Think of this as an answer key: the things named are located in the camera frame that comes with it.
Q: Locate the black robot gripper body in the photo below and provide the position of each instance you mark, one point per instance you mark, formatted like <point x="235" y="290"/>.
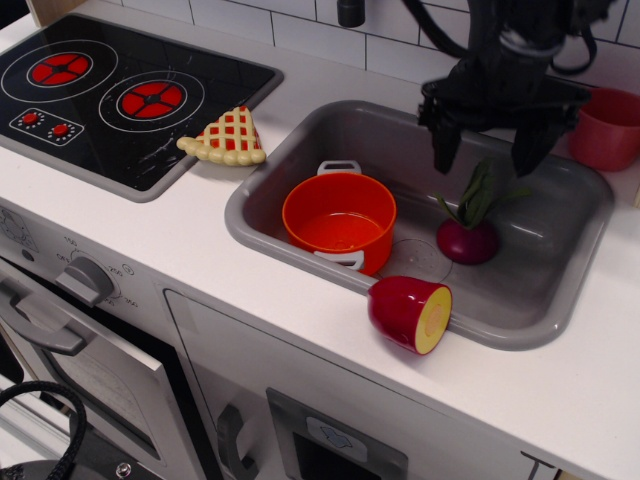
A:
<point x="502" y="84"/>

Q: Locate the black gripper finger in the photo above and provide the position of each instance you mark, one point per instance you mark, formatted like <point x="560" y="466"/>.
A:
<point x="446" y="139"/>
<point x="532" y="143"/>

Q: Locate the purple toy beet green leaves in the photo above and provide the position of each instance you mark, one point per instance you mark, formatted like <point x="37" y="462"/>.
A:
<point x="467" y="237"/>

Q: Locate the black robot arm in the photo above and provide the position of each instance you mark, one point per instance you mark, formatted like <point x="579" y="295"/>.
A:
<point x="542" y="23"/>

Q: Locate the grey plastic toy sink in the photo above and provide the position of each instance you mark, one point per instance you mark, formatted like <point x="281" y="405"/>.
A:
<point x="520" y="299"/>

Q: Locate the red plastic cup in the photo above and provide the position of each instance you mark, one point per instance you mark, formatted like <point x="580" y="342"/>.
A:
<point x="607" y="135"/>

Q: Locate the black faucet spout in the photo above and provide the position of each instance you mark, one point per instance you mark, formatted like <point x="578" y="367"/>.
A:
<point x="351" y="13"/>

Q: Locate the halved red toy fruit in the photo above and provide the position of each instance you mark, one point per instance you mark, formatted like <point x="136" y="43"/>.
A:
<point x="412" y="313"/>

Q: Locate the toy lattice pie slice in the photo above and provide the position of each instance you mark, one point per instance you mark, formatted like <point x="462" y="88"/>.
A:
<point x="231" y="140"/>

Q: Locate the white toy cabinet door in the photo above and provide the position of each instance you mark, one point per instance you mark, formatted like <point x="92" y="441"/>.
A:
<point x="308" y="418"/>

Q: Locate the black toy stove top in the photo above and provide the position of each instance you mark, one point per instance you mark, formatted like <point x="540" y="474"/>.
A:
<point x="107" y="105"/>

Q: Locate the grey oven knob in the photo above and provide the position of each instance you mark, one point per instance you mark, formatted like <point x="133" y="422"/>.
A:
<point x="86" y="281"/>

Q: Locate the orange toy pot grey handles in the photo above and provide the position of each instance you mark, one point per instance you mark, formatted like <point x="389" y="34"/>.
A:
<point x="342" y="215"/>

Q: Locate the grey cabinet door handle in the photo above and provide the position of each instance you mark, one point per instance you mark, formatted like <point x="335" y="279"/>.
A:
<point x="229" y="426"/>

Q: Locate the toy oven door with handle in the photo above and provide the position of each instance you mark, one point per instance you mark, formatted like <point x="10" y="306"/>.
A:
<point x="124" y="390"/>

